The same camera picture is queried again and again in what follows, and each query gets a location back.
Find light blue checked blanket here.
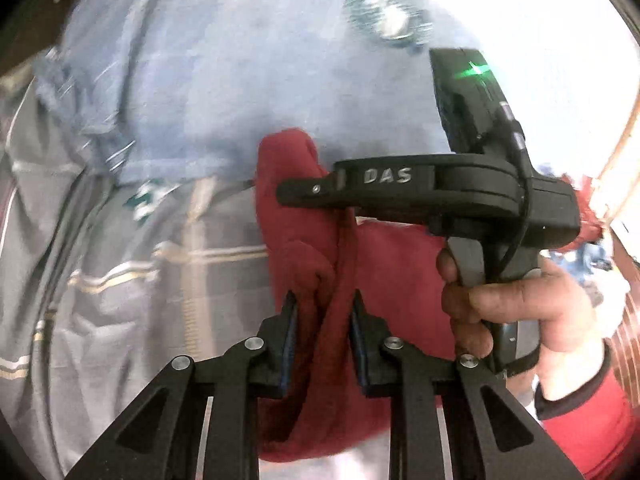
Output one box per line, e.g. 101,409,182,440
35,0,486,188

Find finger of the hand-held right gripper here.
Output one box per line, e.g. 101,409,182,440
276,157,439,210

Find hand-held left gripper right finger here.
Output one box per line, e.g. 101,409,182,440
349,289,584,480

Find person's right hand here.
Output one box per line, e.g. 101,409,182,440
436,249,607,401

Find person's right forearm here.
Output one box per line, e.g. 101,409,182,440
534,342,640,480

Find grey striped bedsheet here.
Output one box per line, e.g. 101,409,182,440
0,75,286,480

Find red fleece garment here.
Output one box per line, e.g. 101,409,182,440
254,127,461,463

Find red brick-pattern cloth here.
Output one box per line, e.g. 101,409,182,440
607,305,640,391

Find blue cloth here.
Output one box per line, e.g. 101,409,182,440
550,240,618,281

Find wooden frame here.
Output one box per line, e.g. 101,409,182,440
587,105,640,226

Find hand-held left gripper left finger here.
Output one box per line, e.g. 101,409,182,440
65,291,299,480

